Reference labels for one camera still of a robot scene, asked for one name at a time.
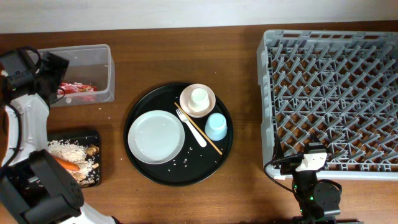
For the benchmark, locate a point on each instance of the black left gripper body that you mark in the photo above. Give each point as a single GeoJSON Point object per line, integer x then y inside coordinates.
{"type": "Point", "coordinates": [53, 73]}

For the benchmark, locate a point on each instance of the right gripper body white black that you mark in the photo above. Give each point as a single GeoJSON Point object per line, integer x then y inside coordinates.
{"type": "Point", "coordinates": [290, 165]}

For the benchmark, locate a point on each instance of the red snack wrapper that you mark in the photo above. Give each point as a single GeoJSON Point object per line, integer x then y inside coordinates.
{"type": "Point", "coordinates": [71, 88]}

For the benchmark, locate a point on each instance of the light blue cup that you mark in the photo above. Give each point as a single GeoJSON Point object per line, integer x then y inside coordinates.
{"type": "Point", "coordinates": [216, 127]}

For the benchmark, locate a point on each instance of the orange carrot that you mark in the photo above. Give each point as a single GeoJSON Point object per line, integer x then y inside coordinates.
{"type": "Point", "coordinates": [66, 164]}

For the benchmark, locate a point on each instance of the brown mushroom piece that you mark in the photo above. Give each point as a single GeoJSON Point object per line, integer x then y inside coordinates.
{"type": "Point", "coordinates": [90, 151]}

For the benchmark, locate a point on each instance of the white plastic fork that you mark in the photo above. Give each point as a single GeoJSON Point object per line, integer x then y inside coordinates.
{"type": "Point", "coordinates": [200, 140]}

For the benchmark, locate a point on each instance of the white cup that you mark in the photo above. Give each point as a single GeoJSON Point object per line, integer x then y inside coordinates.
{"type": "Point", "coordinates": [199, 100]}

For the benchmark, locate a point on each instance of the wooden chopstick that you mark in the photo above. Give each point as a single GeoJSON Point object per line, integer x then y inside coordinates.
{"type": "Point", "coordinates": [207, 139]}

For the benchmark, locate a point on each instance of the pink small bowl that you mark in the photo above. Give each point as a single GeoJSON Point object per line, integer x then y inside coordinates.
{"type": "Point", "coordinates": [185, 96]}

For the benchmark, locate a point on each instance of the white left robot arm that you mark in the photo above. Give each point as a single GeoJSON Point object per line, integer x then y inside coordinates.
{"type": "Point", "coordinates": [35, 188]}

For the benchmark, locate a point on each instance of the grey dishwasher rack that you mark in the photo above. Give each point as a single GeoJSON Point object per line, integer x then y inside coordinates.
{"type": "Point", "coordinates": [338, 85]}

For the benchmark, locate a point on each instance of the black rectangular waste tray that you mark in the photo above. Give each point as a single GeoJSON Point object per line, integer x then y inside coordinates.
{"type": "Point", "coordinates": [84, 137]}

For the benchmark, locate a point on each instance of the clear plastic bin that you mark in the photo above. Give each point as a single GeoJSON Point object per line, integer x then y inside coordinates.
{"type": "Point", "coordinates": [90, 65]}

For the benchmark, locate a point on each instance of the pile of rice scraps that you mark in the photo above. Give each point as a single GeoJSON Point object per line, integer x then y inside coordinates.
{"type": "Point", "coordinates": [89, 173]}

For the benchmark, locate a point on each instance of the grey round plate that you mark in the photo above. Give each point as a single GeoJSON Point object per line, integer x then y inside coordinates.
{"type": "Point", "coordinates": [155, 137]}

